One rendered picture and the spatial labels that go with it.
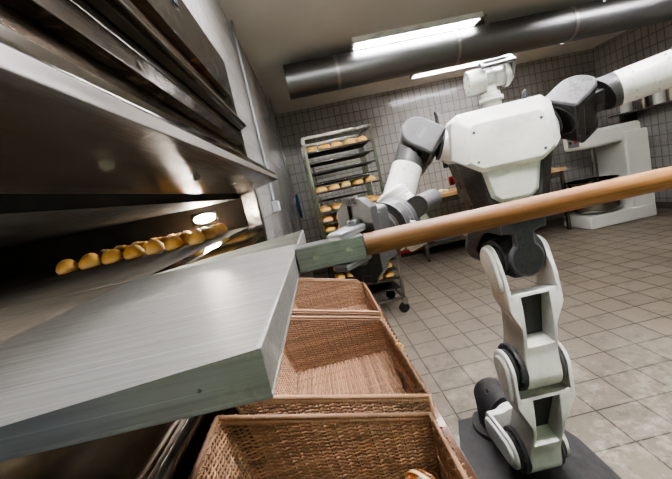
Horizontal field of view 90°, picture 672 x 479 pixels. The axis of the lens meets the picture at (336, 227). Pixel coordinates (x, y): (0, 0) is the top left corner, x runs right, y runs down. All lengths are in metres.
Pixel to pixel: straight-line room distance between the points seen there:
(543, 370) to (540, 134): 0.67
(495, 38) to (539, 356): 3.30
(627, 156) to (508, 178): 5.06
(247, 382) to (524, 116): 0.93
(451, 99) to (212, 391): 5.93
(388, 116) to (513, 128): 4.74
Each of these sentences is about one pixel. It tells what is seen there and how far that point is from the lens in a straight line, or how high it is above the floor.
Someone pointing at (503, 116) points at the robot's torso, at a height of 1.36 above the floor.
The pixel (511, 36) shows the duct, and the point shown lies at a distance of 4.12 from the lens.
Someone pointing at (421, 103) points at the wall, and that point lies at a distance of 5.86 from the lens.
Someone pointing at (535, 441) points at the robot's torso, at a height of 0.38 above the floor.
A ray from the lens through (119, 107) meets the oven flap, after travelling 0.46.
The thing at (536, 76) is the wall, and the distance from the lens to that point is 6.75.
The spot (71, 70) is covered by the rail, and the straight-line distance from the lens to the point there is 0.42.
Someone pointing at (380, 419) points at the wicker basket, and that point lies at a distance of 0.88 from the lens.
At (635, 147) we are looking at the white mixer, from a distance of 6.10.
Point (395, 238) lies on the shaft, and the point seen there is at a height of 1.20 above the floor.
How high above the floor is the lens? 1.27
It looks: 6 degrees down
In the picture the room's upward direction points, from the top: 12 degrees counter-clockwise
